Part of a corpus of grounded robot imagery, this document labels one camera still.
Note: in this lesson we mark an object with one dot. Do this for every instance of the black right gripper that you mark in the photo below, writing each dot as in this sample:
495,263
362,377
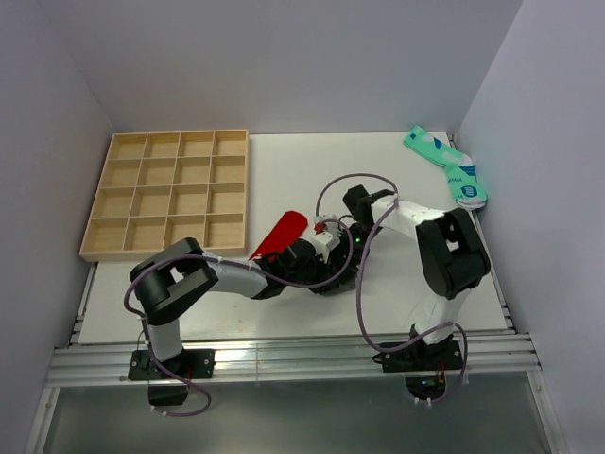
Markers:
352,270

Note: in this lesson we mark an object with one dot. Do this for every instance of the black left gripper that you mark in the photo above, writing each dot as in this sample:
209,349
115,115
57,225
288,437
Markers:
325,270

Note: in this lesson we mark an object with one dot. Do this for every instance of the red Santa sock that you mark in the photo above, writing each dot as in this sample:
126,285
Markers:
290,226

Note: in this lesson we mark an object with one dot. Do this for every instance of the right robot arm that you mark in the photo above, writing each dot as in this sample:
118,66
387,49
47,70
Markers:
453,259

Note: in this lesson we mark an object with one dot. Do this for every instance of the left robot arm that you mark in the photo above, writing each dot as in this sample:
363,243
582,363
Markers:
170,282

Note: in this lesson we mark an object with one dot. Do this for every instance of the mint green patterned sock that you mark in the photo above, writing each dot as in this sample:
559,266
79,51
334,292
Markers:
458,167

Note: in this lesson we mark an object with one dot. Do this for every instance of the wooden compartment tray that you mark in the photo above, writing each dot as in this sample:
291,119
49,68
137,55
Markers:
159,187

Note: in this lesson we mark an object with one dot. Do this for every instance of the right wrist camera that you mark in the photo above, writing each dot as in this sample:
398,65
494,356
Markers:
326,223

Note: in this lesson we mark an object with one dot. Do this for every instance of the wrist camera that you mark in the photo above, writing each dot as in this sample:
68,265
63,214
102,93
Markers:
326,223
328,246

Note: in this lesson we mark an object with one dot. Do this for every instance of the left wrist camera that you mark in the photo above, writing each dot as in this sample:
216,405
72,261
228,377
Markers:
328,246

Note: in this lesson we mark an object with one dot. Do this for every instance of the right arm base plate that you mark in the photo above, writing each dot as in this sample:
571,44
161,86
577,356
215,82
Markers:
422,357

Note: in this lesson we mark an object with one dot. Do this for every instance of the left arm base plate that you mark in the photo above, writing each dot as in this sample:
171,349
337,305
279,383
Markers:
190,364

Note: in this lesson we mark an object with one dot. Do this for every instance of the aluminium frame rail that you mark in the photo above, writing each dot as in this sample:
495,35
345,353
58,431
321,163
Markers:
281,360

